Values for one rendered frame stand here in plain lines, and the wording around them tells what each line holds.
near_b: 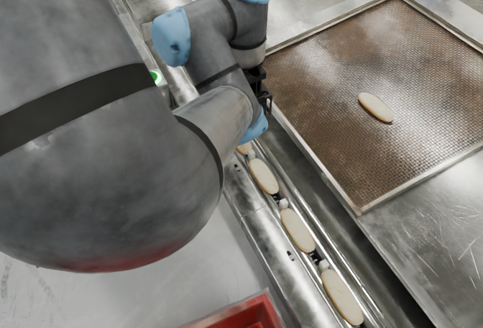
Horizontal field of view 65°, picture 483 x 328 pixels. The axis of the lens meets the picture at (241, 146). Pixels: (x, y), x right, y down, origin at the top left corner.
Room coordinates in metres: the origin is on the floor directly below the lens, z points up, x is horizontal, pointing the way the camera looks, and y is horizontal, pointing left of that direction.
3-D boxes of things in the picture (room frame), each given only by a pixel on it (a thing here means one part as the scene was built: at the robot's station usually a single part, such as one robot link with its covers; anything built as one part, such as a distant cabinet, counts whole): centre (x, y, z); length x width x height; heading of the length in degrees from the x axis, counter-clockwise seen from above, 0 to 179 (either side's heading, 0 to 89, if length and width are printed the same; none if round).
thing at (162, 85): (0.74, 0.22, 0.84); 0.08 x 0.08 x 0.11; 26
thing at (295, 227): (0.35, -0.11, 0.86); 0.10 x 0.04 x 0.01; 26
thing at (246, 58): (0.56, -0.01, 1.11); 0.08 x 0.08 x 0.05
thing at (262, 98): (0.56, -0.01, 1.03); 0.09 x 0.08 x 0.12; 26
